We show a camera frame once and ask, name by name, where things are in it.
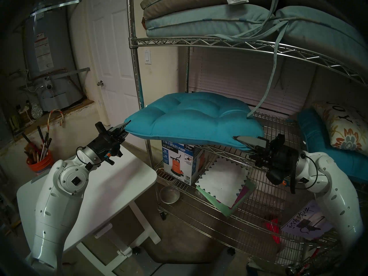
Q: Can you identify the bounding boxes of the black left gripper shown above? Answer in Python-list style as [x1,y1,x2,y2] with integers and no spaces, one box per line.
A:
[86,122,130,164]

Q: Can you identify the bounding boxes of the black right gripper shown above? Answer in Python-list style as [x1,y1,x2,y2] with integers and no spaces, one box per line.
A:
[233,134,299,185]

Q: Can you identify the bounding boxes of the teal tufted seat cushion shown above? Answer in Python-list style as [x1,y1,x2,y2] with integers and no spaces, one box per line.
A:
[124,92,264,151]
[297,107,368,182]

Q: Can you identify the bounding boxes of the light blue chair cushion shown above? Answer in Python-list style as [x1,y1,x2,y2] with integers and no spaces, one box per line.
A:
[247,0,368,118]
[145,4,278,39]

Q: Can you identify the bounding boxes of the taupe chair cushion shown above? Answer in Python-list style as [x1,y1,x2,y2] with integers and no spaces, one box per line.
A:
[140,0,276,19]

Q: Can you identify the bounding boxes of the white rolling overbed table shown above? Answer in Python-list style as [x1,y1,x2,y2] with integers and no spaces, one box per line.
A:
[16,145,161,276]

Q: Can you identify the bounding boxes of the white zigzag edged paper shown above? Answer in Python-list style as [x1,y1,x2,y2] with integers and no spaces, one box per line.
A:
[196,156,250,208]

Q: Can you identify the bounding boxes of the pink paper sheet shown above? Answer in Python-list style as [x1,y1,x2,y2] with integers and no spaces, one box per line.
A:
[230,185,251,207]

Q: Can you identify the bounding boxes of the utility pump cardboard box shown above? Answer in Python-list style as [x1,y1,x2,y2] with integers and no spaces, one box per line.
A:
[161,139,206,187]

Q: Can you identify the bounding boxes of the green paper sheet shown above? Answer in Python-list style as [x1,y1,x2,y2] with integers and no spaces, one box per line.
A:
[195,178,258,218]

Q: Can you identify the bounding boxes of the striped candy cane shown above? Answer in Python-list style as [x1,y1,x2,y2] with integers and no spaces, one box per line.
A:
[47,109,64,132]

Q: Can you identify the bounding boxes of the white window blinds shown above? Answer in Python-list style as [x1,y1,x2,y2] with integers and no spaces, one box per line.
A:
[188,47,317,115]

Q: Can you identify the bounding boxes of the clear glass bowl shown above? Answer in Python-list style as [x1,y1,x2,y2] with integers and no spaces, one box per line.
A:
[160,186,181,204]

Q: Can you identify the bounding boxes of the white panel door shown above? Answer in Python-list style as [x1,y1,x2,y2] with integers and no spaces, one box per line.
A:
[86,0,148,151]

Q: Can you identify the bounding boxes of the red crumpled item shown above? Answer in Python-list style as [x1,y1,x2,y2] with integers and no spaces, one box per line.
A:
[264,218,283,244]

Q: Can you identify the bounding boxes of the orange plastic bucket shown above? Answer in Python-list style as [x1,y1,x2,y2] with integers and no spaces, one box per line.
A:
[26,150,54,173]

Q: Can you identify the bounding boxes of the floor lamp cardboard box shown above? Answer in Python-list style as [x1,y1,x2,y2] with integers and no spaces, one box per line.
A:
[280,199,342,241]

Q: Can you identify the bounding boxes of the floral print throw pillow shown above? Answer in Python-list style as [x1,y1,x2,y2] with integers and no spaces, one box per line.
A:
[312,101,368,156]

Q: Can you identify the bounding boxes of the grey water heater tank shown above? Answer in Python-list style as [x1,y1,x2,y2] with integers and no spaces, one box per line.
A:
[23,8,87,112]

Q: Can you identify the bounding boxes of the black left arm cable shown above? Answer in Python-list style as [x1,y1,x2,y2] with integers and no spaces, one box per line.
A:
[75,146,101,167]

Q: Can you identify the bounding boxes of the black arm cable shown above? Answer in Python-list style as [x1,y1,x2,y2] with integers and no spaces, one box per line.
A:
[75,146,101,167]
[289,155,320,194]

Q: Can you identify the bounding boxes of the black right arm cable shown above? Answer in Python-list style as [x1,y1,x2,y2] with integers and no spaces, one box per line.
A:
[289,155,320,194]

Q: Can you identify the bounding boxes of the metal heater strap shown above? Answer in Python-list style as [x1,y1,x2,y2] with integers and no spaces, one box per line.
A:
[30,0,82,17]
[20,67,90,87]

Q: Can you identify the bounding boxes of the chrome wire shelving rack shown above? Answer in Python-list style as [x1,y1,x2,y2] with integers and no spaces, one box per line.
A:
[126,0,368,274]

